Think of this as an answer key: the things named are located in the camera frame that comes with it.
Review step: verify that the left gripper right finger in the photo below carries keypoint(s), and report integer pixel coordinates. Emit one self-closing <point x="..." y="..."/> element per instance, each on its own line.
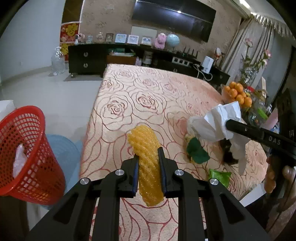
<point x="177" y="183"/>

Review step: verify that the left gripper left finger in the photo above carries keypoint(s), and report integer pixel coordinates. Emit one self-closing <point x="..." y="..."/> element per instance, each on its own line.
<point x="117" y="184"/>

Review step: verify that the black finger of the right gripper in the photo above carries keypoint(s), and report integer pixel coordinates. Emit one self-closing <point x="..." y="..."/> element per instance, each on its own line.
<point x="260" y="135"/>

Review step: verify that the yellow foam fruit net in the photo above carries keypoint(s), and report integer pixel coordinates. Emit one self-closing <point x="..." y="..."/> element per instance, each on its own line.
<point x="145" y="145"/>

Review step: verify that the white tissue paper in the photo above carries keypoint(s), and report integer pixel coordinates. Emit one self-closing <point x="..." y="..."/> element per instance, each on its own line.
<point x="212" y="127"/>

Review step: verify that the green snack wrapper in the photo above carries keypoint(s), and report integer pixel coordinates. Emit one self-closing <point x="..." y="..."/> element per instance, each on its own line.
<point x="223" y="177"/>

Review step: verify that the right hand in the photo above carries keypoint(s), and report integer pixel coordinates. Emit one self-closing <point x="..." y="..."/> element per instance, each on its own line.
<point x="272" y="178"/>

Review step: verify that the green leaf scrap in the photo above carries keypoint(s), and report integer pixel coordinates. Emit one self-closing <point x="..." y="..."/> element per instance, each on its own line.
<point x="195" y="151"/>

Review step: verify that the flower vase with roses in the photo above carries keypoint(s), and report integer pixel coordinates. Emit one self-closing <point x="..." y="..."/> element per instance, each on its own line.
<point x="249" y="69"/>

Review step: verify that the pile of oranges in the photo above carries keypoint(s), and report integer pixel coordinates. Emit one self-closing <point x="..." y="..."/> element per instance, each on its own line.
<point x="235" y="92"/>

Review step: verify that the light blue plastic stool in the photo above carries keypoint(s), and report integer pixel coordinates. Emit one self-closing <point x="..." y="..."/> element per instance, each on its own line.
<point x="68" y="155"/>

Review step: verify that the beige window curtain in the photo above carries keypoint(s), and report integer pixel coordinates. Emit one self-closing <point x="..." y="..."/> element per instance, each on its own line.
<point x="254" y="36"/>

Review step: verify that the rose patterned tablecloth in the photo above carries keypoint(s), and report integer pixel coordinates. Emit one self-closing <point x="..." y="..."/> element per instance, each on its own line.
<point x="131" y="96"/>

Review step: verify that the red plastic mesh basket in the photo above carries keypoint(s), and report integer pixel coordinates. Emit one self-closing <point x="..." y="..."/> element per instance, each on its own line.
<point x="29" y="168"/>

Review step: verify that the white router box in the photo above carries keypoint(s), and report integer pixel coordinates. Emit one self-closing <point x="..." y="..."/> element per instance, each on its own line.
<point x="207" y="64"/>

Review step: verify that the black TV cabinet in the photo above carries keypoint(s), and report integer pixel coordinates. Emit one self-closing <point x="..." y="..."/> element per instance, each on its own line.
<point x="92" y="59"/>

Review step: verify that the light blue globe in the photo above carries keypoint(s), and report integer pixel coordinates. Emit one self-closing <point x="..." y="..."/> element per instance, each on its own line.
<point x="172" y="40"/>

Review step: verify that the clear large water bottle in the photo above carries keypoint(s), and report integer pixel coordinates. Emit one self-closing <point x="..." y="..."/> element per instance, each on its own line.
<point x="58" y="62"/>

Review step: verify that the white cushioned sofa bench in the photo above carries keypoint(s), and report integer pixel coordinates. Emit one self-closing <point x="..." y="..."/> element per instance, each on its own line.
<point x="6" y="107"/>

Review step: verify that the pink plush toy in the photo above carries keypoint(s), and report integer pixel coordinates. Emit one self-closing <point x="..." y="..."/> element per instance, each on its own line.
<point x="160" y="41"/>

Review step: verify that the wall mounted black television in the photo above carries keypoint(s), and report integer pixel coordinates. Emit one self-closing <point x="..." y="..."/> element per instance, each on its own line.
<point x="190" y="18"/>

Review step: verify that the red festive wall poster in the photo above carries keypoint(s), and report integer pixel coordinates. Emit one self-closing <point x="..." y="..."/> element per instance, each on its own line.
<point x="68" y="31"/>

